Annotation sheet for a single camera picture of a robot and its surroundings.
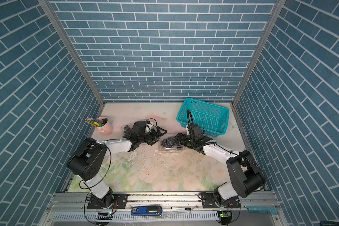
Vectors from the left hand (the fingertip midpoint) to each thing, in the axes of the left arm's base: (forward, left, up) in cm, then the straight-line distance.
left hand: (167, 136), depth 89 cm
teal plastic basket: (+23, -36, -9) cm, 43 cm away
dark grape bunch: (+9, +29, -6) cm, 31 cm away
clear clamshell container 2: (+15, +28, -9) cm, 33 cm away
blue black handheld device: (-39, +8, -5) cm, 40 cm away
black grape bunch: (-2, -2, -4) cm, 5 cm away
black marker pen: (-38, -11, -9) cm, 40 cm away
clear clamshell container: (-8, -2, -4) cm, 9 cm away
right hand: (-2, -8, -1) cm, 8 cm away
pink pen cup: (+7, +42, -4) cm, 42 cm away
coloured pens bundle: (+8, +47, +3) cm, 48 cm away
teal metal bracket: (-38, -52, -9) cm, 65 cm away
